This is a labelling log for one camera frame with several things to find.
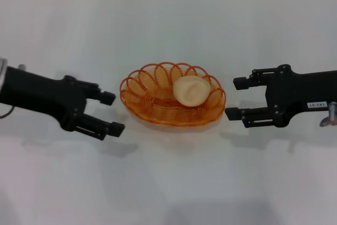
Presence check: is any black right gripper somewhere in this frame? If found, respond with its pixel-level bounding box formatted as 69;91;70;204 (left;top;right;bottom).
225;64;337;129

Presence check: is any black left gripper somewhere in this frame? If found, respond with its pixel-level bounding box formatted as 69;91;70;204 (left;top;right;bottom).
0;65;125;141

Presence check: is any orange woven plastic basket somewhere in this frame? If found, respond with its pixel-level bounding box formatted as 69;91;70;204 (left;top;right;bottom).
120;62;227;132

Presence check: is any beige round bread bun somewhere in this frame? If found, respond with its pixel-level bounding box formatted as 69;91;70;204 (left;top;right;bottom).
172;75;212;107

